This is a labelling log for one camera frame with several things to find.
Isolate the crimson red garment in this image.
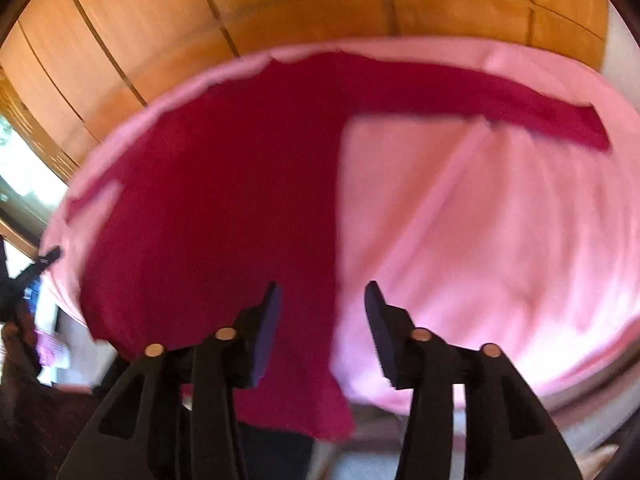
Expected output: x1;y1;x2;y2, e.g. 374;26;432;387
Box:
68;52;611;440

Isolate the pink bed sheet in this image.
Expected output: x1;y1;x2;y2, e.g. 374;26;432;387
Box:
41;38;639;414

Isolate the wooden wardrobe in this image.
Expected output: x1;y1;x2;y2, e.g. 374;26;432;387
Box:
1;0;608;178

